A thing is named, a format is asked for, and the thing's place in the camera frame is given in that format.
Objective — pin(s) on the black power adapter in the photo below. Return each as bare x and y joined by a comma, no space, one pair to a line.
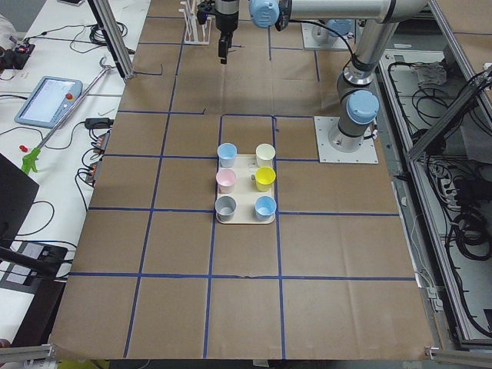
98,123

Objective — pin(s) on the yellow cup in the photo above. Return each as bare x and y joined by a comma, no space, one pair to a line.
264,178

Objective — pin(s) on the blue teach pendant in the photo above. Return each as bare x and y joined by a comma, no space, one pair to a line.
46,105

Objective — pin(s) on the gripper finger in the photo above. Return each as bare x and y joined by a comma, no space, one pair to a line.
230,39
223,48

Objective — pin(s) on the aluminium frame post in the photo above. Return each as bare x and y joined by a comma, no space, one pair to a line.
106,21

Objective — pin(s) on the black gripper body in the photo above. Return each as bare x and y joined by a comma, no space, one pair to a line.
226,19

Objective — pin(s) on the pink cup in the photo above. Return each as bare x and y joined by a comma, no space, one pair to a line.
226,179

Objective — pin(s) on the light blue cup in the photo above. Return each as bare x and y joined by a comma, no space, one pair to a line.
227,153

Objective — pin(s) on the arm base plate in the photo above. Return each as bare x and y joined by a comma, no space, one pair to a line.
318,38
346,153

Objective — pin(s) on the cream plastic tray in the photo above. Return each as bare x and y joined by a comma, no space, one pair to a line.
245,192

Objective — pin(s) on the cream white cup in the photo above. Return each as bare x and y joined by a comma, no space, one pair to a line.
265,154

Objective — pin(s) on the green handled reacher grabber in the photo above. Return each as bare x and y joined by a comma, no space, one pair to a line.
29,160

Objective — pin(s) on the grey cup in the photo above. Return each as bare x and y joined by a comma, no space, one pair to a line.
225,207

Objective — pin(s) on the white wire cup rack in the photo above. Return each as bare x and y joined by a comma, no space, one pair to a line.
195,34

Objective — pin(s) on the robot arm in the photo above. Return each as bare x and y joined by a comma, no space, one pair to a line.
340,26
359,107

